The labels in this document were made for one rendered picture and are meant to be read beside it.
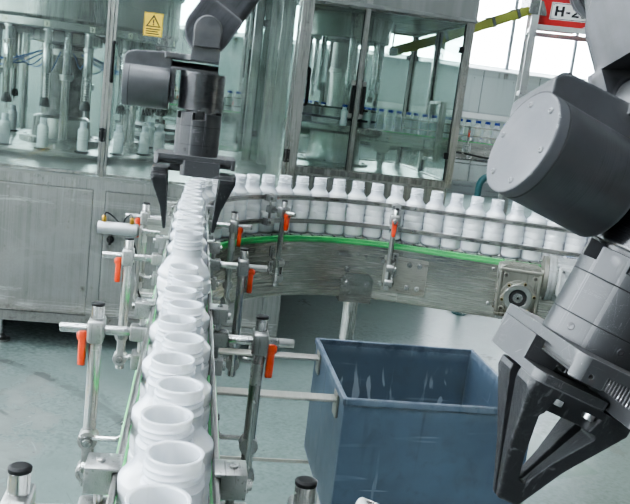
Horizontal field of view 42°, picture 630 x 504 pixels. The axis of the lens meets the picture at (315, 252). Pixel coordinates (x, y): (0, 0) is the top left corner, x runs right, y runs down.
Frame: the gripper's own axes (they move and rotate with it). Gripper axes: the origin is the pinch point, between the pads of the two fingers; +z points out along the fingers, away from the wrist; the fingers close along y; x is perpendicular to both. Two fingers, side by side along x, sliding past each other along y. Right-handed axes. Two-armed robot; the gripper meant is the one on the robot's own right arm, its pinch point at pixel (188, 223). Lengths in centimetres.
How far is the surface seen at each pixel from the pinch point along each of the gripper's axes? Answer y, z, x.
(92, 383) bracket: 10.0, 20.4, 6.8
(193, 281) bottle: -1.2, 4.4, 13.7
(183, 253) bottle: 0.3, 3.7, 1.8
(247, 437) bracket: -10.3, 26.4, 6.7
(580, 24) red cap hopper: -313, -111, -580
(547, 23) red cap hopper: -287, -108, -588
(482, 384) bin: -56, 30, -31
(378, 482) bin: -33, 39, -9
